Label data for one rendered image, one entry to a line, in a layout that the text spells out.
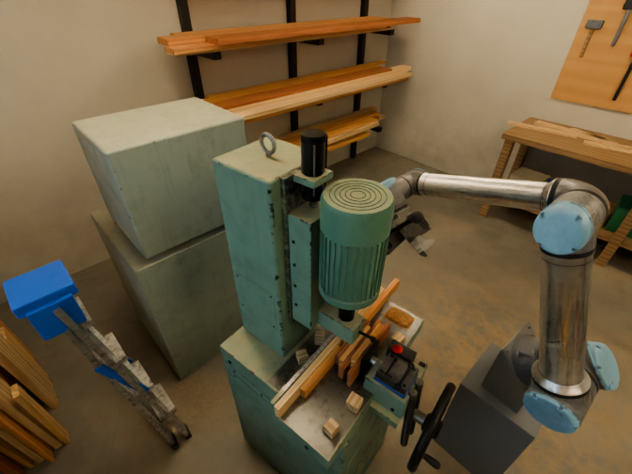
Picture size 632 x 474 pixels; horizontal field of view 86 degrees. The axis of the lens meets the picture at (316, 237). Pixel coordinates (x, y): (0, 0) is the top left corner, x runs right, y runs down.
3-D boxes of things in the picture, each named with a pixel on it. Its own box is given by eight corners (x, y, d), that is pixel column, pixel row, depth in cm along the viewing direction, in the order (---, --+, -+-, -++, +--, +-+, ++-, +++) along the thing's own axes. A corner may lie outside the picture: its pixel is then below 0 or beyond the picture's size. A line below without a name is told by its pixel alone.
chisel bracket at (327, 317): (351, 348, 107) (354, 331, 102) (316, 325, 114) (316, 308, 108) (364, 333, 111) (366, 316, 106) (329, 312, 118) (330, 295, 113)
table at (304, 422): (356, 497, 88) (358, 489, 84) (271, 421, 103) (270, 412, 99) (446, 341, 126) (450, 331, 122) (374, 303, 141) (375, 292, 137)
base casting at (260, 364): (342, 463, 106) (343, 450, 100) (222, 359, 134) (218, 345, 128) (407, 361, 134) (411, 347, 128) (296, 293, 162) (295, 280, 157)
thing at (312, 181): (313, 207, 86) (314, 141, 75) (290, 197, 89) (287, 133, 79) (332, 195, 91) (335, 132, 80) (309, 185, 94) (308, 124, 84)
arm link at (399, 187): (386, 179, 135) (400, 207, 136) (366, 189, 130) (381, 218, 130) (402, 170, 127) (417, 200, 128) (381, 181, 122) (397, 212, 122)
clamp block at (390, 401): (400, 420, 101) (404, 405, 95) (360, 392, 107) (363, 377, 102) (420, 383, 110) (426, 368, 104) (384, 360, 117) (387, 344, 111)
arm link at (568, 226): (595, 410, 109) (620, 189, 81) (575, 450, 101) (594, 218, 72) (542, 386, 121) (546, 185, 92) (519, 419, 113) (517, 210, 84)
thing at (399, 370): (403, 399, 97) (407, 388, 93) (370, 376, 102) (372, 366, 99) (423, 366, 105) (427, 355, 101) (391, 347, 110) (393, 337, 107)
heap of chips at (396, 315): (407, 330, 123) (408, 326, 122) (383, 316, 128) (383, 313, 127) (416, 318, 127) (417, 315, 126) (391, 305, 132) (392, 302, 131)
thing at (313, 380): (305, 399, 102) (305, 391, 100) (300, 395, 103) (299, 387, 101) (398, 287, 140) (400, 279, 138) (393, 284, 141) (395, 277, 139)
